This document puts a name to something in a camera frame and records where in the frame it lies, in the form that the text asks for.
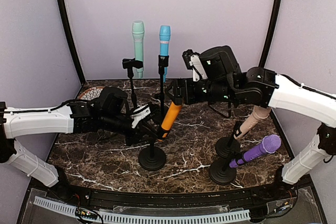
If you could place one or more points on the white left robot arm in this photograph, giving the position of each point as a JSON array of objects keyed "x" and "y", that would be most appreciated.
[{"x": 108, "y": 111}]

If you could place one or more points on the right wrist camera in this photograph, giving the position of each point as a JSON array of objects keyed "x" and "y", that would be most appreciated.
[{"x": 193, "y": 63}]

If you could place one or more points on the right black frame post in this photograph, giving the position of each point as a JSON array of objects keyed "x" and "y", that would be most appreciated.
[{"x": 270, "y": 33}]

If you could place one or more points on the black stand of beige microphone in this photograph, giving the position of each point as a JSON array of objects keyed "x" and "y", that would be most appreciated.
[{"x": 225, "y": 145}]

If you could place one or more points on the orange microphone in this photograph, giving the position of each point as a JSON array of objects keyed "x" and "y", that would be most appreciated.
[{"x": 168, "y": 121}]

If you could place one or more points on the purple microphone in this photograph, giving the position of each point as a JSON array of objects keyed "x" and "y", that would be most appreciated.
[{"x": 269, "y": 145}]

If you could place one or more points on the mint green microphone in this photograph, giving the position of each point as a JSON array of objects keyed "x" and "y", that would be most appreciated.
[{"x": 138, "y": 32}]

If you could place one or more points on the black front rail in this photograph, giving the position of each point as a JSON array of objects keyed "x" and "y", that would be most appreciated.
[{"x": 96, "y": 198}]

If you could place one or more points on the black stand of purple microphone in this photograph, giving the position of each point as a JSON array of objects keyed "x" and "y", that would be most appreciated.
[{"x": 223, "y": 170}]

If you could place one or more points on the black stand of mint microphone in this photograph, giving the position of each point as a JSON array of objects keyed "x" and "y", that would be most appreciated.
[{"x": 129, "y": 64}]

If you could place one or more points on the white slotted cable duct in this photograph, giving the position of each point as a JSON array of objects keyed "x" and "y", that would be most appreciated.
[{"x": 140, "y": 216}]

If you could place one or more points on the left black frame post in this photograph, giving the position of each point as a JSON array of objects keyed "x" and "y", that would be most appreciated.
[{"x": 70, "y": 40}]

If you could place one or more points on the beige microphone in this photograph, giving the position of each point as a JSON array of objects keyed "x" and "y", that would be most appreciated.
[{"x": 259, "y": 113}]

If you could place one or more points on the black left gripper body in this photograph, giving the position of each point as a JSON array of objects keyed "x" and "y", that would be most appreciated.
[{"x": 130, "y": 139}]

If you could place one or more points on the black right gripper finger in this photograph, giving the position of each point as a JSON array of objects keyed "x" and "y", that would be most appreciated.
[
  {"x": 178, "y": 101},
  {"x": 169, "y": 91}
]

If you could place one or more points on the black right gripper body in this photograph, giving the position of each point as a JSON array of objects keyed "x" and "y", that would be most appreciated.
[{"x": 191, "y": 96}]

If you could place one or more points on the blue microphone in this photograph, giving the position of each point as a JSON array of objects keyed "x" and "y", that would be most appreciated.
[{"x": 164, "y": 36}]

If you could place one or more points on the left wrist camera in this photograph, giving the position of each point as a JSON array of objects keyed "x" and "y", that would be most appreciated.
[{"x": 143, "y": 112}]

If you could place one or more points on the flower pattern ceramic plate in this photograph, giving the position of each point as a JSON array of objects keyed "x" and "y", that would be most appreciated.
[{"x": 90, "y": 93}]

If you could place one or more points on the black stand of orange microphone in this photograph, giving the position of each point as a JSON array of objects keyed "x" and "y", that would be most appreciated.
[{"x": 151, "y": 158}]

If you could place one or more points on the black stand of blue microphone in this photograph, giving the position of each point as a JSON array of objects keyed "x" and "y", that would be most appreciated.
[{"x": 162, "y": 90}]

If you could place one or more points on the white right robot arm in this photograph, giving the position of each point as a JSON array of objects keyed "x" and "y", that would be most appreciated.
[{"x": 217, "y": 77}]

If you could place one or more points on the black frame post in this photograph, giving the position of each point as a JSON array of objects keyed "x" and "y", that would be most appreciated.
[
  {"x": 70, "y": 40},
  {"x": 270, "y": 33}
]

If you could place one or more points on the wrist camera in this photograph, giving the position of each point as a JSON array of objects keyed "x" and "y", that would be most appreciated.
[
  {"x": 193, "y": 63},
  {"x": 143, "y": 112}
]

